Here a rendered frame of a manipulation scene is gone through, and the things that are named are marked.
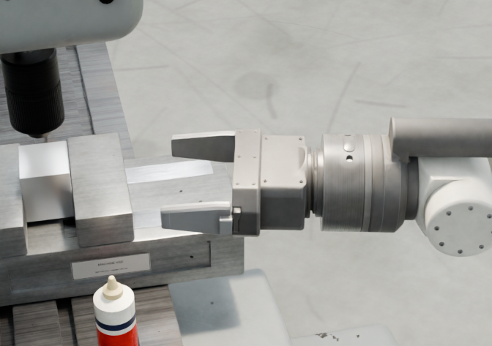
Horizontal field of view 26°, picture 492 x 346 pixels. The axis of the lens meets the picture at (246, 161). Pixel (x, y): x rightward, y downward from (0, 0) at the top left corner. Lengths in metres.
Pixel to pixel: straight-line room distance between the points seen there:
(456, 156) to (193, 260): 0.36
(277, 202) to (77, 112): 0.60
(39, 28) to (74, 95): 0.73
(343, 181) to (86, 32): 0.27
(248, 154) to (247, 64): 2.34
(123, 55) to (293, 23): 0.58
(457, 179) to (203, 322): 0.44
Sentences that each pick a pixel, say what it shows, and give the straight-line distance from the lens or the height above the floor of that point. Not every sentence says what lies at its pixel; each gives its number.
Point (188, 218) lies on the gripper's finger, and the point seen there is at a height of 1.13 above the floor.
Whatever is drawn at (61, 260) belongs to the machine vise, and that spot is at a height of 0.96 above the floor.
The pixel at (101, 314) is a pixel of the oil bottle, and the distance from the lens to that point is 1.06.
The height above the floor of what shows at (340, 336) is 0.70.
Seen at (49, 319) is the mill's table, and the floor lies 0.90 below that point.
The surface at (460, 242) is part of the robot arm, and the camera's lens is 0.94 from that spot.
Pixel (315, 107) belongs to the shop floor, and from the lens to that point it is 3.09.
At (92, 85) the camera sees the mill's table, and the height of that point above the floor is 0.90.
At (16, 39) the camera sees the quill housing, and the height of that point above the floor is 1.33.
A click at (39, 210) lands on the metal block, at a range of 1.16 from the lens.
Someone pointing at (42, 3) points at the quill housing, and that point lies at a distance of 0.78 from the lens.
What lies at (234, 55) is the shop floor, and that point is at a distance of 3.33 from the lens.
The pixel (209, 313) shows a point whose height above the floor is 0.82.
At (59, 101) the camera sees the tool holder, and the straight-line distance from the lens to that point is 0.92.
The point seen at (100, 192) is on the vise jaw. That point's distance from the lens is 1.15.
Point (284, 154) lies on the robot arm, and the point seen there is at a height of 1.16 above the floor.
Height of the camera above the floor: 1.72
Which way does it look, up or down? 37 degrees down
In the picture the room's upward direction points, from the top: straight up
